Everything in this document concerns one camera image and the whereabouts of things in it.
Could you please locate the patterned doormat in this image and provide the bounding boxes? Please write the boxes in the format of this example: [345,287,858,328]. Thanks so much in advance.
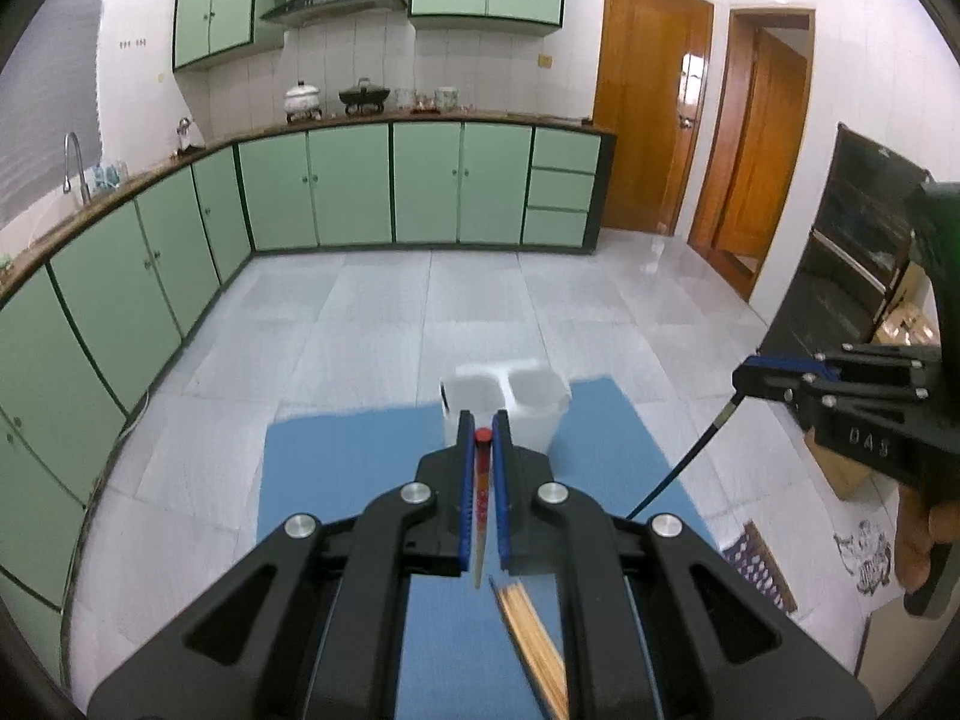
[721,520,800,616]

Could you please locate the white pot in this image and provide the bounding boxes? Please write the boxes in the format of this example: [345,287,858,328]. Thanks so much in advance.
[283,80,325,122]

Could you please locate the green base cabinets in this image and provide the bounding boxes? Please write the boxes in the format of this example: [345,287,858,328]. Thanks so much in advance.
[0,122,617,691]

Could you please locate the closed wooden door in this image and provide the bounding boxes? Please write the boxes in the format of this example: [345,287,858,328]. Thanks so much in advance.
[592,0,715,235]

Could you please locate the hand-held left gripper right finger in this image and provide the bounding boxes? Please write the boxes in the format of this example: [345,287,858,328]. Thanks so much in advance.
[491,410,877,720]

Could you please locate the grey window blind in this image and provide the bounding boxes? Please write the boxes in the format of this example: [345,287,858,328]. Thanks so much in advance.
[0,0,102,230]

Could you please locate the black wok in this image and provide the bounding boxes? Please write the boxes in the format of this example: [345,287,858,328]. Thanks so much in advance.
[339,77,392,116]

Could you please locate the open wooden door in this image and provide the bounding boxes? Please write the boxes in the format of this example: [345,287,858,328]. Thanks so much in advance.
[688,7,816,301]

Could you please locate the person's right hand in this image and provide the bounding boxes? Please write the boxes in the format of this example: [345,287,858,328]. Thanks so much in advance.
[894,491,947,595]

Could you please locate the white two-compartment utensil holder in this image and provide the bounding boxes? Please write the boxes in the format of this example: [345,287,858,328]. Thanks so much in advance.
[439,361,572,458]

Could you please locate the black glass-door cabinet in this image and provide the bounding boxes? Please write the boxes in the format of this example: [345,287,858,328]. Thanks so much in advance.
[757,122,942,391]

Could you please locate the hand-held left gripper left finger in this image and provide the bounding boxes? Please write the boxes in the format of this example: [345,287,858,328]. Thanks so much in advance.
[87,410,478,720]

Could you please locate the cluster of drinking glasses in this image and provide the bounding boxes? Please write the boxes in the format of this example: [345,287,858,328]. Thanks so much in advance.
[84,161,127,194]

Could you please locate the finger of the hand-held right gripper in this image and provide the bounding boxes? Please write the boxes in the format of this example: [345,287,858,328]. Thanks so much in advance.
[737,343,944,377]
[732,370,940,430]

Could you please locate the brown cardboard box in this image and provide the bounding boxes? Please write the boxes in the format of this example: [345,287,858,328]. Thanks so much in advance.
[807,429,901,502]

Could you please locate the blue mat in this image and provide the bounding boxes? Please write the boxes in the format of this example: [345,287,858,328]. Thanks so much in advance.
[256,376,721,720]

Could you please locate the metal faucet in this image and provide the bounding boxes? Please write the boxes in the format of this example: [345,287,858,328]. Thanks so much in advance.
[64,133,93,205]

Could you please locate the light wooden chopstick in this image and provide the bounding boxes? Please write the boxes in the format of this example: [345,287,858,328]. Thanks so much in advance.
[487,576,556,720]
[510,588,571,702]
[499,589,565,719]
[520,586,567,667]

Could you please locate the red patterned chopstick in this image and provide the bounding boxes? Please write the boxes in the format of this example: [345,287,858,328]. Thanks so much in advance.
[471,427,496,590]

